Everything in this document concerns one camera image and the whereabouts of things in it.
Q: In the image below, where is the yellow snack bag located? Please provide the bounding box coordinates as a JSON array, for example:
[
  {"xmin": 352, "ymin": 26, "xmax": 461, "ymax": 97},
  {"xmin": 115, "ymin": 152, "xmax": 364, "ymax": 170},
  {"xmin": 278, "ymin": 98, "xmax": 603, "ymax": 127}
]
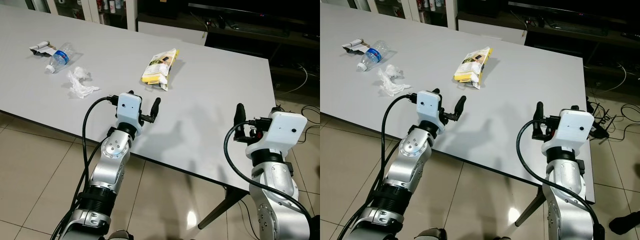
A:
[
  {"xmin": 453, "ymin": 46, "xmax": 494, "ymax": 90},
  {"xmin": 141, "ymin": 48, "xmax": 180, "ymax": 92}
]

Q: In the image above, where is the white tissue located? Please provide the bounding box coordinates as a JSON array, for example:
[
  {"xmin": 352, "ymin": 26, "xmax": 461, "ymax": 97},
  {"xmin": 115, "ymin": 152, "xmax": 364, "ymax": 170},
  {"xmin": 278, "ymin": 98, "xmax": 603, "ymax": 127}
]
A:
[
  {"xmin": 66, "ymin": 66, "xmax": 101, "ymax": 99},
  {"xmin": 377, "ymin": 64, "xmax": 412, "ymax": 97}
]

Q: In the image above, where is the black power strip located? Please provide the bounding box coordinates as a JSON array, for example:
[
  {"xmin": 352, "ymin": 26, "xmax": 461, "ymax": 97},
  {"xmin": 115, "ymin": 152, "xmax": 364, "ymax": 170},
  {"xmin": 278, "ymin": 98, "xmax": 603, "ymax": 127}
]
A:
[{"xmin": 589, "ymin": 112, "xmax": 614, "ymax": 139}]

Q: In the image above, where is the clear plastic water bottle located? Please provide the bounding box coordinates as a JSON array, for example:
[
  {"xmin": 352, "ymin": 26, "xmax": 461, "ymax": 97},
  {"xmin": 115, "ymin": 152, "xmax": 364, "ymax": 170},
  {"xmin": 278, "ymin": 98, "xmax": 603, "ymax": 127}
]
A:
[
  {"xmin": 45, "ymin": 43, "xmax": 76, "ymax": 74},
  {"xmin": 357, "ymin": 40, "xmax": 391, "ymax": 72}
]

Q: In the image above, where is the white glass door cabinet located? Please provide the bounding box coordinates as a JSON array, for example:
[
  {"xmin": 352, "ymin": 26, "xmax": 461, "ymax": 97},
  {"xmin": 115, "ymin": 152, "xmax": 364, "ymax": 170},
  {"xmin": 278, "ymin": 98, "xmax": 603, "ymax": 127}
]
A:
[
  {"xmin": 25, "ymin": 0, "xmax": 139, "ymax": 32},
  {"xmin": 345, "ymin": 0, "xmax": 459, "ymax": 30}
]

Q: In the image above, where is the crumpled white wrapper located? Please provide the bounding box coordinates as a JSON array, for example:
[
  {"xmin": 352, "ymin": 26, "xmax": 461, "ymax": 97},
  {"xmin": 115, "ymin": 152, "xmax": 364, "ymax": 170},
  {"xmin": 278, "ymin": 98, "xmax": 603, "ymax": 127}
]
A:
[
  {"xmin": 342, "ymin": 38, "xmax": 370, "ymax": 55},
  {"xmin": 29, "ymin": 40, "xmax": 58, "ymax": 57}
]

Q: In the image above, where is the black television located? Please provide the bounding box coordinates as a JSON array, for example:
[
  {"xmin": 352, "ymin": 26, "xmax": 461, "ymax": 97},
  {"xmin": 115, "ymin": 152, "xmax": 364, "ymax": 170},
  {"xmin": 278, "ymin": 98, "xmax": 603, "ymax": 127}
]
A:
[{"xmin": 507, "ymin": 0, "xmax": 640, "ymax": 38}]

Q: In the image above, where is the black shoe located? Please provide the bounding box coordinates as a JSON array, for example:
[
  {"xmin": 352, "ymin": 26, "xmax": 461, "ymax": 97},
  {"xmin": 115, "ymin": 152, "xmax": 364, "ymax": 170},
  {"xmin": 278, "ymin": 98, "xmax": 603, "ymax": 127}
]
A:
[{"xmin": 609, "ymin": 211, "xmax": 640, "ymax": 236}]

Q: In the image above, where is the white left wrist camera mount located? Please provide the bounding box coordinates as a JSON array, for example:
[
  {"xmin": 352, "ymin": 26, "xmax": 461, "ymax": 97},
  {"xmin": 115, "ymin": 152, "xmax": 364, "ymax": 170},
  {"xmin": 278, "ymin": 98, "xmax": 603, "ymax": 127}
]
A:
[
  {"xmin": 416, "ymin": 91, "xmax": 444, "ymax": 133},
  {"xmin": 116, "ymin": 93, "xmax": 144, "ymax": 134}
]

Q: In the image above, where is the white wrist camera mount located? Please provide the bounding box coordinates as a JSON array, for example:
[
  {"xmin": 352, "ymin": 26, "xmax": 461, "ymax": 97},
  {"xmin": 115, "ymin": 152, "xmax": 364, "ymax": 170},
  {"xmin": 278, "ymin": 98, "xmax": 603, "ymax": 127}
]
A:
[
  {"xmin": 246, "ymin": 112, "xmax": 308, "ymax": 157},
  {"xmin": 116, "ymin": 93, "xmax": 144, "ymax": 134},
  {"xmin": 542, "ymin": 109, "xmax": 596, "ymax": 156},
  {"xmin": 416, "ymin": 91, "xmax": 444, "ymax": 133}
]

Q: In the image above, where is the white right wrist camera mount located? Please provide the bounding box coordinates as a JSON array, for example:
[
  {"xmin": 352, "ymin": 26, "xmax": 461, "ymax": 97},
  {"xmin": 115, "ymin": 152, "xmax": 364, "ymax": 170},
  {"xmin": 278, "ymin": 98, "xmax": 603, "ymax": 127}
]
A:
[
  {"xmin": 246, "ymin": 112, "xmax": 308, "ymax": 157},
  {"xmin": 542, "ymin": 109, "xmax": 596, "ymax": 156}
]

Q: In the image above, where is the white floor cable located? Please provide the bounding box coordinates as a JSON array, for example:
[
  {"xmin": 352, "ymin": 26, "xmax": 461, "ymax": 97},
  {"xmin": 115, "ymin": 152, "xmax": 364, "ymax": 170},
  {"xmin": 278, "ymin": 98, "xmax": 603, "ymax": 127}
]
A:
[
  {"xmin": 597, "ymin": 61, "xmax": 628, "ymax": 92},
  {"xmin": 276, "ymin": 64, "xmax": 309, "ymax": 94}
]

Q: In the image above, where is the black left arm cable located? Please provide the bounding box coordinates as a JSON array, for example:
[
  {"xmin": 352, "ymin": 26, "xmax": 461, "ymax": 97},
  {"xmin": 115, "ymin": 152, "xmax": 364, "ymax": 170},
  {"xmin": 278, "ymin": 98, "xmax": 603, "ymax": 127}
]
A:
[
  {"xmin": 50, "ymin": 96, "xmax": 119, "ymax": 240},
  {"xmin": 347, "ymin": 93, "xmax": 419, "ymax": 240}
]

